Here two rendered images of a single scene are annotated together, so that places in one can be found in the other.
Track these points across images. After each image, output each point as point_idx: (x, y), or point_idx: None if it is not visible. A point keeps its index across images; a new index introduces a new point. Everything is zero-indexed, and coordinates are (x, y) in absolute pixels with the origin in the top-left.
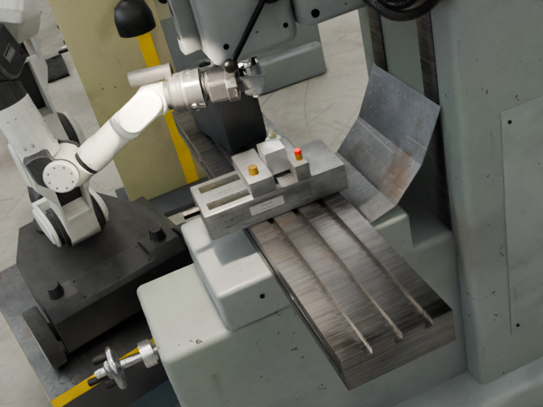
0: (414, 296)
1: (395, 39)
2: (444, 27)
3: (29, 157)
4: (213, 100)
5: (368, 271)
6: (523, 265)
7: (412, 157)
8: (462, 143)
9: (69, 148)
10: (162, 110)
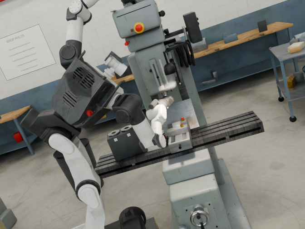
0: (244, 115)
1: None
2: (188, 74)
3: (154, 136)
4: (169, 104)
5: (230, 121)
6: None
7: (190, 116)
8: (199, 103)
9: None
10: None
